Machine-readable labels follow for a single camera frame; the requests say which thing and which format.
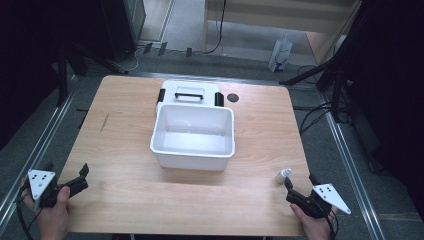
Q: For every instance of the black round table grommet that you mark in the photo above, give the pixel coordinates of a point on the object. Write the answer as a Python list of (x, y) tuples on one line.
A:
[(232, 97)]

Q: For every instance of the white plastic storage box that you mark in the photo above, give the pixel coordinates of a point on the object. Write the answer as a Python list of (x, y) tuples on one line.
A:
[(193, 140)]

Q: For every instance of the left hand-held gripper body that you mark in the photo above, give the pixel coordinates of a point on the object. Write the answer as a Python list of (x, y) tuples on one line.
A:
[(40, 183)]

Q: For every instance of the white and blue bag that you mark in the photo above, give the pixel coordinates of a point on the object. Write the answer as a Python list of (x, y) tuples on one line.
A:
[(280, 53)]

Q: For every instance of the black metal stand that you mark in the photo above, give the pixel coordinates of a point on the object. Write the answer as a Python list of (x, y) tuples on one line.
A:
[(62, 76)]

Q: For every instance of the metal floor rail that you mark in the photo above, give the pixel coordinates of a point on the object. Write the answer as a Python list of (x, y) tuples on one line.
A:
[(36, 150), (353, 173)]

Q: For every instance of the person's left hand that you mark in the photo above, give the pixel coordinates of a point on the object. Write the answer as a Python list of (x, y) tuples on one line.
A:
[(53, 220)]

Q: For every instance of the small white bottle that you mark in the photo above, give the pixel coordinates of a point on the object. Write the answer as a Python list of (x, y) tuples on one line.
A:
[(282, 176)]

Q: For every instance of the dark cabinet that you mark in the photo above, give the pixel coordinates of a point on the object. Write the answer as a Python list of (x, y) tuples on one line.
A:
[(126, 23)]

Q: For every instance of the person's right hand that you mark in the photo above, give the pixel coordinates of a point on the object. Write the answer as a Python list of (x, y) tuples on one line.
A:
[(313, 226)]

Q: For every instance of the light wooden furniture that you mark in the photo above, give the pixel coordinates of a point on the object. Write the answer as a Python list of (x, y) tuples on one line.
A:
[(283, 16)]

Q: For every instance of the black tripod stand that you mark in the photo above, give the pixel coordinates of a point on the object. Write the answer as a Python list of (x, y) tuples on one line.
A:
[(336, 76)]

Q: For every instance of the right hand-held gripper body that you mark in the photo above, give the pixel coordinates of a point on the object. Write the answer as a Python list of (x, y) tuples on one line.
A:
[(320, 200)]

